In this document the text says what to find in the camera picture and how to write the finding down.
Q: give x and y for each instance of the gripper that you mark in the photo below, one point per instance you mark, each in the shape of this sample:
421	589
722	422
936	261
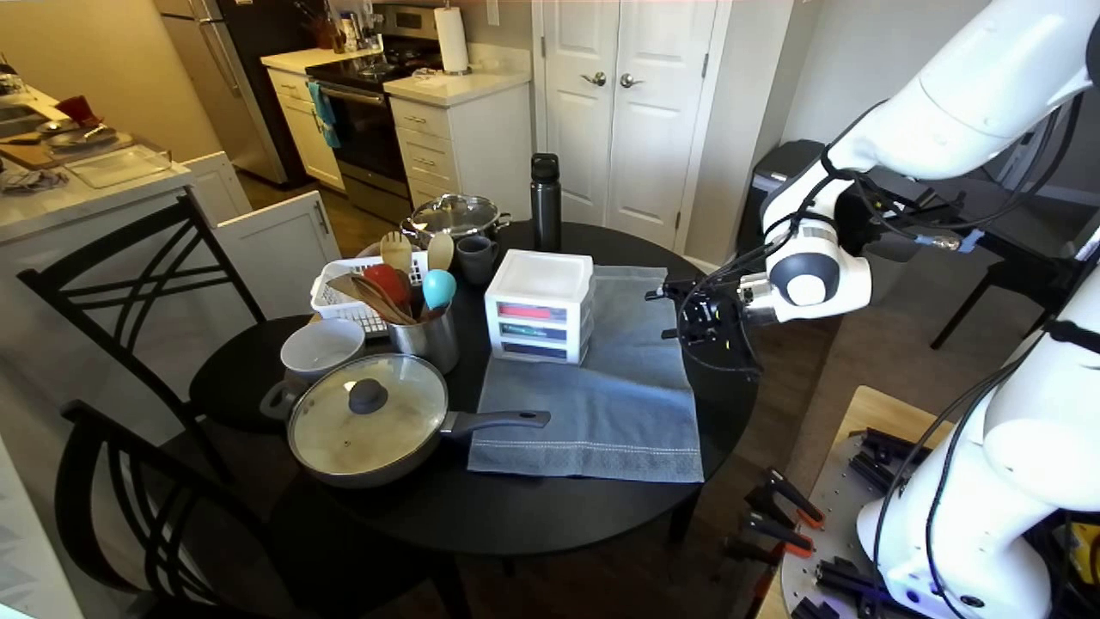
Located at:
715	314

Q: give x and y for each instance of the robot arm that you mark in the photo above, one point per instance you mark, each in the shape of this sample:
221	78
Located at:
962	103

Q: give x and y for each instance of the white miniature drawer cabinet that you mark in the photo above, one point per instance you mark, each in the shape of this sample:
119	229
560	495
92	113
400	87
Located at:
541	284

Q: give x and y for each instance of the drawer with teal label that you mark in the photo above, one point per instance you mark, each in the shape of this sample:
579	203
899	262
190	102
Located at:
533	332

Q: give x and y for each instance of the drawer with dark blue label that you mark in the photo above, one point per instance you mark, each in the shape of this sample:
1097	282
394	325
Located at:
534	351

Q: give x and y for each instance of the drawer with red label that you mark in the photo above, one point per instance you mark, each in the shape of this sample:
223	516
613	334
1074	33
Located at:
528	312

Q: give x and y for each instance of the white kitchen cabinet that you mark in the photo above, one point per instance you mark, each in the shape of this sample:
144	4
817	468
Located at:
301	120
468	142

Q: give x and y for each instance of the grey cloth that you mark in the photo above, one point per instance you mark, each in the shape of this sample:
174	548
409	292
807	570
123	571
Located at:
619	404

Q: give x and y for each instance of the black trash can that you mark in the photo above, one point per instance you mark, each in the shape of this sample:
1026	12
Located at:
773	185

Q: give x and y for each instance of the black water bottle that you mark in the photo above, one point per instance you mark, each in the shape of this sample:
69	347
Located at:
546	206

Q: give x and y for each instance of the grey frying pan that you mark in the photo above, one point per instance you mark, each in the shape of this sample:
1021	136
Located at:
498	421

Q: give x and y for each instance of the grey mug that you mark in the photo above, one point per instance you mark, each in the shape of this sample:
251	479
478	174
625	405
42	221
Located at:
475	258

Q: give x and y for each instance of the white double door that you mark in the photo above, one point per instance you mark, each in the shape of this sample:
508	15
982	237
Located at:
627	112

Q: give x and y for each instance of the black and orange clamp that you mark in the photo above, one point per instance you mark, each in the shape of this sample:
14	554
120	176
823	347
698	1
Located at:
773	537
795	500

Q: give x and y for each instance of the blue spoon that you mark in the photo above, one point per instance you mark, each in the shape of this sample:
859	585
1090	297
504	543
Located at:
438	288

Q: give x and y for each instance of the glass pot lid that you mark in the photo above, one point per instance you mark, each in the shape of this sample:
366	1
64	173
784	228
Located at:
455	213

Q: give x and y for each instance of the steel utensil holder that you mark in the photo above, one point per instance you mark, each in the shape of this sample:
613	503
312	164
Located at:
430	340

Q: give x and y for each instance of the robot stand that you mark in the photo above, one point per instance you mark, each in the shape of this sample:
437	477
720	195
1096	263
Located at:
829	507

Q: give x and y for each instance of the steel pot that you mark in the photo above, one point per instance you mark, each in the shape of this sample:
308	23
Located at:
430	230

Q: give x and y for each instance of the red spatula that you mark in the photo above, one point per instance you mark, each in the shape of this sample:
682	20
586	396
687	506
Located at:
388	282

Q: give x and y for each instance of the wooden spatula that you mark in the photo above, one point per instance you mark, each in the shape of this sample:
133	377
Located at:
365	297

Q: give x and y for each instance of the glass pan lid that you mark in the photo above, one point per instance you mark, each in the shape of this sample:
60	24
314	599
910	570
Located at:
361	421

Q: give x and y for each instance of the white plastic basket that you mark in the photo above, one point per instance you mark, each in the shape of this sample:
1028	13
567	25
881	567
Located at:
335	297

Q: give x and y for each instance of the black side table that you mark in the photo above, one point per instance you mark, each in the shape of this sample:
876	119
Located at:
1014	249

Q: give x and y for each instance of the paper towel roll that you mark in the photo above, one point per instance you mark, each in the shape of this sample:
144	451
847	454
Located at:
451	39

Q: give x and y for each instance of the white bowl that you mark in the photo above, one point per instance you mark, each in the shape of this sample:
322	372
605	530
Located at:
320	344

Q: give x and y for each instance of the black stove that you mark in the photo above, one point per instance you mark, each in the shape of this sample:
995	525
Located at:
369	120

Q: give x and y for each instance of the teal towel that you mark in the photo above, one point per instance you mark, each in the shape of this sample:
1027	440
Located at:
325	116

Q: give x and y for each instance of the steel refrigerator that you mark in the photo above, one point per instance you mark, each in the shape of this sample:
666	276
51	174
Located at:
232	77

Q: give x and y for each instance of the black chair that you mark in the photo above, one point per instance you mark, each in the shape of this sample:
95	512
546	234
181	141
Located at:
172	516
129	292

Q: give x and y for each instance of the red cup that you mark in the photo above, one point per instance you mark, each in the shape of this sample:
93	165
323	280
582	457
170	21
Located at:
77	109

